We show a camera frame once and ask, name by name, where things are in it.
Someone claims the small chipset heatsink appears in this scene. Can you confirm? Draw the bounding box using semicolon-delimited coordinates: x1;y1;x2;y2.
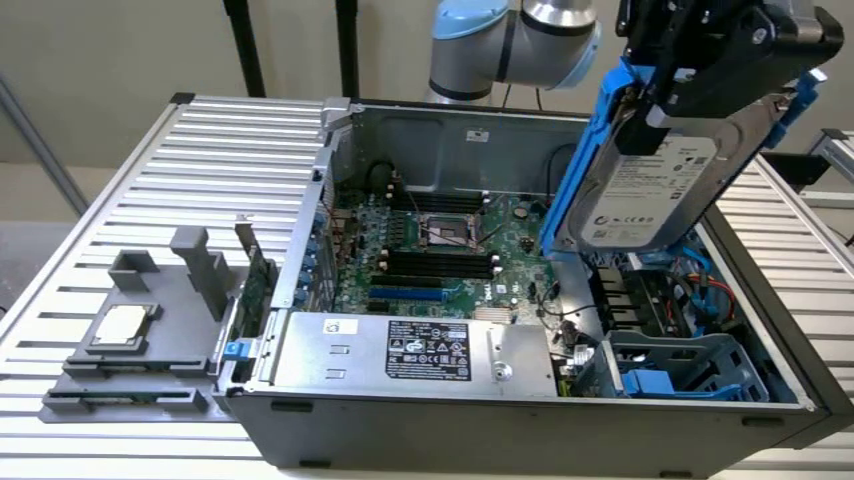
473;306;520;325

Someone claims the black open PC case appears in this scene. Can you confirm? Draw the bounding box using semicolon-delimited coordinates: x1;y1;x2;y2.
210;97;836;472

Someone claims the green motherboard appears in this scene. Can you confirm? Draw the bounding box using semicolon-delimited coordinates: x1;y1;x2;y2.
325;184;563;322

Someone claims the blue data wire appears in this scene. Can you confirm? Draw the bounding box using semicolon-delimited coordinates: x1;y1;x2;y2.
629;238;736;346

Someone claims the grey blue disk bay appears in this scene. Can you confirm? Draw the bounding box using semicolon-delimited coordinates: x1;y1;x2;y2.
596;327;781;402

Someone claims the black power wire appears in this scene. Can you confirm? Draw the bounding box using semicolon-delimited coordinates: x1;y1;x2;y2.
529;279;601;321

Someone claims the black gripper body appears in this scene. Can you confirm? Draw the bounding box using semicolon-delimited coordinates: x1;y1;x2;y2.
664;3;845;120

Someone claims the aluminium frame side table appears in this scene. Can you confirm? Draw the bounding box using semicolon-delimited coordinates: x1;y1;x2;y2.
759;128;854;211

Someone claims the grey parts rack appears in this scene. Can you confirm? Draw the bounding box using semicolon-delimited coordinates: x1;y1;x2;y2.
37;224;236;414

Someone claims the silver power supply unit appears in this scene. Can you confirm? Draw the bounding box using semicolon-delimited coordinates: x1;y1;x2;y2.
269;310;560;400

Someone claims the black stand pole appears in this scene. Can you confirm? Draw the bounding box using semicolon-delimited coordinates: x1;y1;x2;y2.
332;0;362;99
224;0;269;99

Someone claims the black RAM slot bank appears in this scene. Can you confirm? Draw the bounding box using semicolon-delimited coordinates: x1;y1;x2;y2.
389;188;486;215
384;248;501;282

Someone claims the black cable behind case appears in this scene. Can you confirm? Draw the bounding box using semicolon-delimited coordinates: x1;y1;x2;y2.
497;82;545;112

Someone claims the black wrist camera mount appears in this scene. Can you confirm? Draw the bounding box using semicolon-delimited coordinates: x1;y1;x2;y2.
613;0;768;57

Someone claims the green RAM stick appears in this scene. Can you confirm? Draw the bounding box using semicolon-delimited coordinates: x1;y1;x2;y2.
62;356;206;374
46;388;196;405

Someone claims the green graphics card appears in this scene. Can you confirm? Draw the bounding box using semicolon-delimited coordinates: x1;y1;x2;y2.
230;211;280;342

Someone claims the hard disk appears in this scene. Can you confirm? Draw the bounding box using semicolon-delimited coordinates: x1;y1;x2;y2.
537;54;829;257

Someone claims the blue expansion slot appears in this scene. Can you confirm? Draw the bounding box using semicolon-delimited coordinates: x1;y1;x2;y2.
368;285;446;302

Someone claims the silver CPU chip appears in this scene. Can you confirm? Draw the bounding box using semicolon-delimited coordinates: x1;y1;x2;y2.
87;303;160;347

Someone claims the grey metal frame bar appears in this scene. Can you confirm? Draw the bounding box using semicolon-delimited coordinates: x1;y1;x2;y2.
0;74;89;217

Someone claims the black expansion slot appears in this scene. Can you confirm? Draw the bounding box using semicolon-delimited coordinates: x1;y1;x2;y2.
369;273;442;288

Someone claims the red data wire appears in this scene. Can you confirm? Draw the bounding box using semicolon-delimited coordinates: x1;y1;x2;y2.
665;272;735;326

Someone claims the CPU socket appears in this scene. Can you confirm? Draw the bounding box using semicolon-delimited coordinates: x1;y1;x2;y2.
412;212;485;251

